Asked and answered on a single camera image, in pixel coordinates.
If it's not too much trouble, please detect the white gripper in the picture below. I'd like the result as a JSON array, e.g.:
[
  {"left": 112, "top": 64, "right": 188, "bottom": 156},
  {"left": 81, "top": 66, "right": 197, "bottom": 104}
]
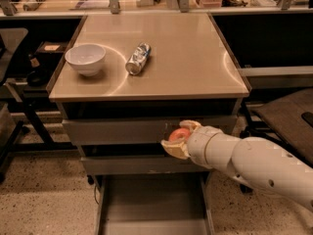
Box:
[{"left": 161, "top": 119, "right": 229, "bottom": 165}]

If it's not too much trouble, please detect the red apple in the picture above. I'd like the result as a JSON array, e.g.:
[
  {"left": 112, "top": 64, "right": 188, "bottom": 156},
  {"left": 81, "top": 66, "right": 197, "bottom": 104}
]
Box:
[{"left": 168, "top": 128, "right": 191, "bottom": 142}]

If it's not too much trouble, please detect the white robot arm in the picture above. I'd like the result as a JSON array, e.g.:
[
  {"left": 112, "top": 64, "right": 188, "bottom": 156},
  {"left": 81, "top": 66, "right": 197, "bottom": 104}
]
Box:
[{"left": 161, "top": 120, "right": 313, "bottom": 212}]

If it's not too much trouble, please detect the middle grey drawer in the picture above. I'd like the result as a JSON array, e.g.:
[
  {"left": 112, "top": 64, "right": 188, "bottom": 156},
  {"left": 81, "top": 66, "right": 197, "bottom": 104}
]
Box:
[{"left": 81, "top": 156, "right": 211, "bottom": 175}]

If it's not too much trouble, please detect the open bottom grey drawer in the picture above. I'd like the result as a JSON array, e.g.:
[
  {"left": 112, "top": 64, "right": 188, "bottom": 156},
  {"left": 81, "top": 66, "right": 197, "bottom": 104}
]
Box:
[{"left": 94, "top": 172, "right": 215, "bottom": 235}]

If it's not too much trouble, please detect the top grey drawer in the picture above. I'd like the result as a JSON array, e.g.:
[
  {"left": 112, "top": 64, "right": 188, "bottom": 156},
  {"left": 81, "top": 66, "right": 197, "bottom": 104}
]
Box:
[{"left": 62, "top": 115, "right": 238, "bottom": 146}]

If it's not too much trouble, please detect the grey drawer cabinet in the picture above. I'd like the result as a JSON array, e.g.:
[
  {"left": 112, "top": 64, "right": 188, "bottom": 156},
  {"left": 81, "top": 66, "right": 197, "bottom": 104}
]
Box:
[{"left": 45, "top": 12, "right": 252, "bottom": 235}]

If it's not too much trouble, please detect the crushed silver soda can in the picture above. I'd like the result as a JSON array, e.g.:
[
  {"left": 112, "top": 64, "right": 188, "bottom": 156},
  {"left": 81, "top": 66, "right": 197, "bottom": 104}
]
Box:
[{"left": 125, "top": 43, "right": 152, "bottom": 75}]

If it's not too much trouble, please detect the black office chair right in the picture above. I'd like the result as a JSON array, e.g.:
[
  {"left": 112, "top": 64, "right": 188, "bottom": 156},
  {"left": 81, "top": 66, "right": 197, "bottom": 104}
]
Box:
[{"left": 239, "top": 88, "right": 313, "bottom": 200}]

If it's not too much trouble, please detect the white bowl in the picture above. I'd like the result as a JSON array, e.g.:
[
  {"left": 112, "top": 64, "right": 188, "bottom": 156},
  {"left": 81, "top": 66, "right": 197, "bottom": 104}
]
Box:
[{"left": 65, "top": 44, "right": 107, "bottom": 76}]

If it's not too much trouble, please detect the dark bottle on shelf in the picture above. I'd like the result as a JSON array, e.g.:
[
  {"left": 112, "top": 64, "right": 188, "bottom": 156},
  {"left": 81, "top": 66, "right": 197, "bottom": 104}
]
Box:
[{"left": 26, "top": 54, "right": 49, "bottom": 86}]

